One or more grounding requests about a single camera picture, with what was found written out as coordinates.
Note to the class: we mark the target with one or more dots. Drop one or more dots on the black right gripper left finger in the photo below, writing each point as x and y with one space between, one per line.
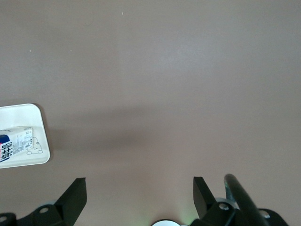
68 204

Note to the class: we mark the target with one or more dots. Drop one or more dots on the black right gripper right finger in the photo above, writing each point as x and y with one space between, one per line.
207 207

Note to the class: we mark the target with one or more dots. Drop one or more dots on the blue and white milk carton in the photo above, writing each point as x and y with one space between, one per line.
14 141

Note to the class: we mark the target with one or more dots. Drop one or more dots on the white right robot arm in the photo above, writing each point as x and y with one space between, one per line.
165 223

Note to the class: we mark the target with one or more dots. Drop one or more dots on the cream tray with bear print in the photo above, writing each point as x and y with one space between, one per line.
28 117

